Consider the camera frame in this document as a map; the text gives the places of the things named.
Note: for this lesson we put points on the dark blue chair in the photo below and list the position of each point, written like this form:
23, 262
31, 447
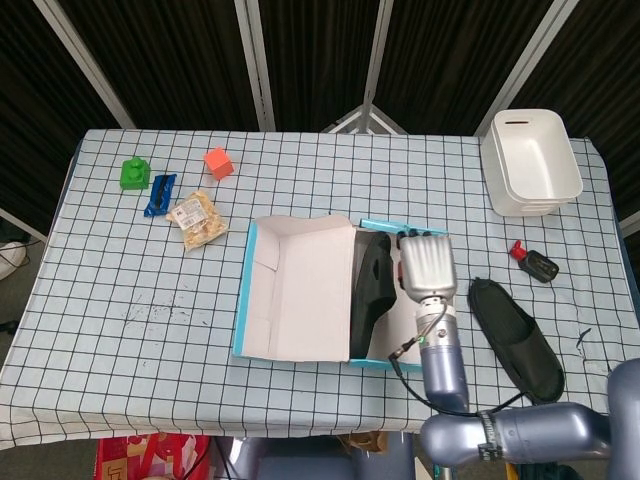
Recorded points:
310, 465

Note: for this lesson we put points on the white plastic basket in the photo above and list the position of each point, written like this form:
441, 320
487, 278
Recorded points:
535, 155
520, 210

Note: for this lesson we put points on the clear bag of beige snacks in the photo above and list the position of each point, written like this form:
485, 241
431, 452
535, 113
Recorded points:
200, 222

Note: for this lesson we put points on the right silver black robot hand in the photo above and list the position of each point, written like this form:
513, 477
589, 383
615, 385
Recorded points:
430, 265

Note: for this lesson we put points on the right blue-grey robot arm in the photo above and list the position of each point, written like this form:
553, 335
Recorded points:
440, 360

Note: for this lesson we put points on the white screen base bar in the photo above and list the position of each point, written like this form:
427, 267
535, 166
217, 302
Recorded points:
20, 225
632, 220

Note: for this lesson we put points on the white triangular screen foot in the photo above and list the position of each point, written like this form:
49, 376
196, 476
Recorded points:
350, 120

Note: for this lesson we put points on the white blue grid tablecloth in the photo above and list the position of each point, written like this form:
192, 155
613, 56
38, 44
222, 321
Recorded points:
125, 300

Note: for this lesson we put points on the orange cube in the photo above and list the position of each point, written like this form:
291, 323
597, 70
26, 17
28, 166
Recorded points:
220, 162

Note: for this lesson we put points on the blue snack wrapper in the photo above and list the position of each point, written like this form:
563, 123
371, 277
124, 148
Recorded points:
157, 197

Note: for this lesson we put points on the brown paper bag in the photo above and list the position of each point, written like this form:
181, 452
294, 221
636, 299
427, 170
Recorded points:
365, 441

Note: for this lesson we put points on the green toy building block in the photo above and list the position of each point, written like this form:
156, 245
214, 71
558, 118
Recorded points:
134, 175

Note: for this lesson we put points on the white screen frame post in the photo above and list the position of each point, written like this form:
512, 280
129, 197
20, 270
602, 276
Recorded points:
255, 65
85, 65
376, 55
520, 65

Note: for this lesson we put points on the black bottle with red cap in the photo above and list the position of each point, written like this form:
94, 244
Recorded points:
540, 266

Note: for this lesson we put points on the light blue cardboard shoe box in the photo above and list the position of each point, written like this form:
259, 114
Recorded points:
310, 295

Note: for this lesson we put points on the blue denim trouser leg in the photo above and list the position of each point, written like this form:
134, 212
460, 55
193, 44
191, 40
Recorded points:
540, 474

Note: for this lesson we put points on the black pleated screen panel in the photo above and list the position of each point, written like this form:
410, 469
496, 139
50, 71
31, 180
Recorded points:
600, 75
165, 60
450, 60
320, 60
30, 100

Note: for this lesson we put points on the red patterned bag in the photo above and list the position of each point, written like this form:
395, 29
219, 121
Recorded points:
150, 457

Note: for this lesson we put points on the black rubber slipper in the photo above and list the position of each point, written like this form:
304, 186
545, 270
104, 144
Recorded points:
370, 300
530, 360

